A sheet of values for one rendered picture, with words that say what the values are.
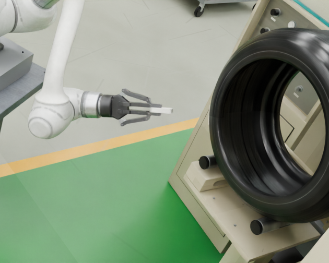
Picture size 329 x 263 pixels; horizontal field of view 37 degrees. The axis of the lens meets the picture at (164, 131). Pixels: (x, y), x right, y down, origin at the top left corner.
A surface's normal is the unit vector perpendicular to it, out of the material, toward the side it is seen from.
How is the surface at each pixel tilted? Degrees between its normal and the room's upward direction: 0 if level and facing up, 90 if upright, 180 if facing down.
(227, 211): 0
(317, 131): 90
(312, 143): 90
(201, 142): 90
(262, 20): 90
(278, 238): 0
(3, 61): 4
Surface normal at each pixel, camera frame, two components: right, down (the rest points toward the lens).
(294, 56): -0.73, -0.08
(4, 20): 0.73, 0.56
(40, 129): -0.20, 0.51
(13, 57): 0.39, -0.72
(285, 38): -0.45, -0.65
